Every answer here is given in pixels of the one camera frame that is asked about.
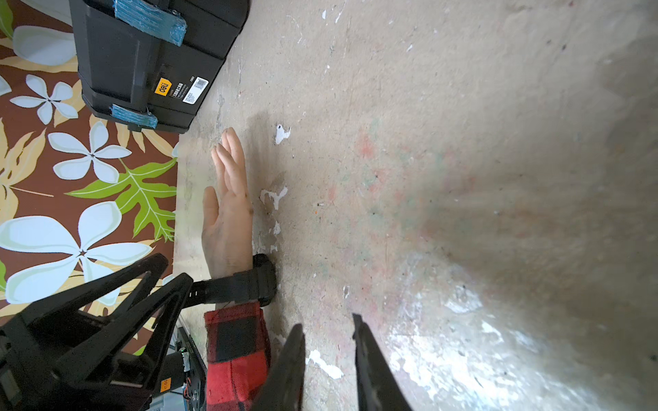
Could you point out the red plaid sleeve forearm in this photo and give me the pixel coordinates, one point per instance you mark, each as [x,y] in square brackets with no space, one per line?
[238,355]

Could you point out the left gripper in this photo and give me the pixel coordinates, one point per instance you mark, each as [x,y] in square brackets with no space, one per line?
[56,357]

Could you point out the mannequin hand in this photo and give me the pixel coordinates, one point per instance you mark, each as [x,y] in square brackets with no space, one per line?
[227,229]

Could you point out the black wrist watch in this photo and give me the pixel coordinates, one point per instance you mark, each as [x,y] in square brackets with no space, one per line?
[258,284]

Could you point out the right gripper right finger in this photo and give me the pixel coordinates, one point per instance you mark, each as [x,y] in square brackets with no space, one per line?
[377,388]

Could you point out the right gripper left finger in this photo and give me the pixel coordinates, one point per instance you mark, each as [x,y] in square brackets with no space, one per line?
[283,389]

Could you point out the black toolbox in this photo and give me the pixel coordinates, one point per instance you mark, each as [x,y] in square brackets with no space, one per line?
[149,65]

